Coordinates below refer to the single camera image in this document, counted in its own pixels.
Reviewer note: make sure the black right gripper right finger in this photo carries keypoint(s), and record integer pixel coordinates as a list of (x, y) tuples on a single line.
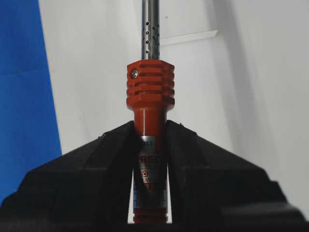
[(214, 190)]

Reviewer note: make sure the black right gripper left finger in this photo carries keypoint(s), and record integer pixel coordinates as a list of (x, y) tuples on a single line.
[(86, 190)]

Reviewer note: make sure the orange-handled soldering iron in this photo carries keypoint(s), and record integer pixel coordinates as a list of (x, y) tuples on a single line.
[(150, 94)]

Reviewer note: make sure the blue mesh mat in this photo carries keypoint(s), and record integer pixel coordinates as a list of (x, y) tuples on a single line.
[(28, 127)]

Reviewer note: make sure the white board with orange dots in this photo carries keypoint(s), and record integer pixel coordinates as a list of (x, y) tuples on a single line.
[(245, 89)]

